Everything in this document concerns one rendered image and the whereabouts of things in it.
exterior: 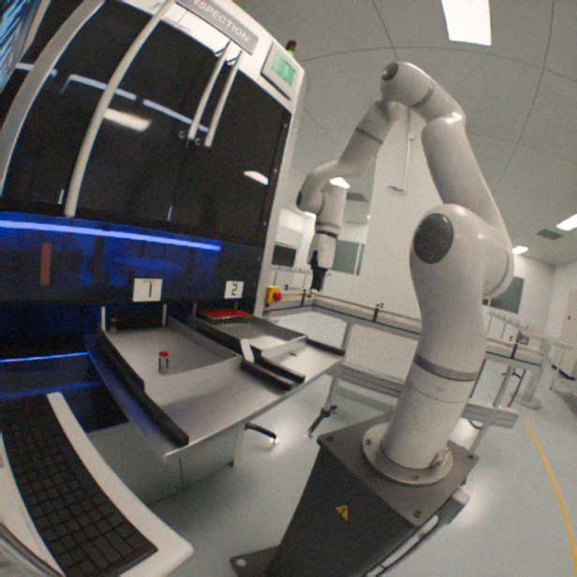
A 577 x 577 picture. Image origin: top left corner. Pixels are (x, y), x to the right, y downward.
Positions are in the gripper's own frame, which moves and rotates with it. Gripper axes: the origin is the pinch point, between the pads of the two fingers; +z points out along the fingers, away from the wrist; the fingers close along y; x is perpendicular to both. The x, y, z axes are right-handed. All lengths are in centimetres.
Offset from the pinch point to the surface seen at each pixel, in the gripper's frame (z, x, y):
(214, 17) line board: -84, -28, 48
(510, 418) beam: 59, 117, -85
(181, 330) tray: 20.9, -27.7, 28.4
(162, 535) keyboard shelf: 30, 19, 66
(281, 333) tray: 21.7, -12.8, -5.4
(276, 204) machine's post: -26.7, -28.0, -8.5
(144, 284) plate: 7, -28, 42
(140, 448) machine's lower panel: 64, -28, 46
